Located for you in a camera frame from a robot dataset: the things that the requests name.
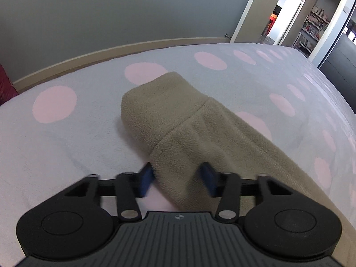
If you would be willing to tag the grey pink-dotted bedsheet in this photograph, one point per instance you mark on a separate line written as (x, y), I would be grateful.
(83, 139)

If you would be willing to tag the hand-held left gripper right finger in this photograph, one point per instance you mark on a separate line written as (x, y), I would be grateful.
(208, 179)

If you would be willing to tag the red stool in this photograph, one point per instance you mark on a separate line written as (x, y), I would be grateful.
(273, 22)

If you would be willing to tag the white room door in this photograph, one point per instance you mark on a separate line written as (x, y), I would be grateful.
(250, 14)

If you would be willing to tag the beige fleece hooded jacket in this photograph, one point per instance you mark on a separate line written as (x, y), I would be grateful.
(172, 111)

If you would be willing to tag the dark sliding-door wardrobe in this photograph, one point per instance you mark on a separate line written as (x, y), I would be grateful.
(342, 69)

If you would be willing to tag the dark red cushion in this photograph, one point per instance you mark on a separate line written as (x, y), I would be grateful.
(5, 86)

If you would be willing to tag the beige wall skirting board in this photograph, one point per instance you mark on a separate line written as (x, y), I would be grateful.
(111, 51)

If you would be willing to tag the white door frame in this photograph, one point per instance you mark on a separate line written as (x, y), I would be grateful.
(331, 22)

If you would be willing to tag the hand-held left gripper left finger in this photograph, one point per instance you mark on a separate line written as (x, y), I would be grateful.
(146, 179)

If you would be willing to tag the bookshelf with books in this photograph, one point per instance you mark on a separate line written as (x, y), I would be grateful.
(313, 27)

